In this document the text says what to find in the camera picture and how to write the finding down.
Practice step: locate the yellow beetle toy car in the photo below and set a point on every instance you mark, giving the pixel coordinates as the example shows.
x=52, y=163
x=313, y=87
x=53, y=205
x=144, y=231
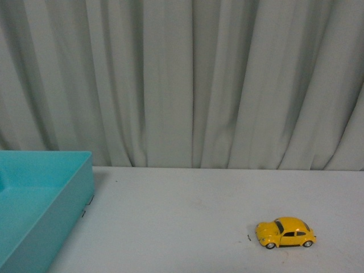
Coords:
x=285, y=232

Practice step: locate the grey pleated curtain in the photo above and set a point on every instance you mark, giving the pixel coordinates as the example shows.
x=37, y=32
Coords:
x=189, y=84

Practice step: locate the turquoise plastic storage bin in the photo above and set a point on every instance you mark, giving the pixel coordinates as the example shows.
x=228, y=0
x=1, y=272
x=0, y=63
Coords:
x=43, y=194

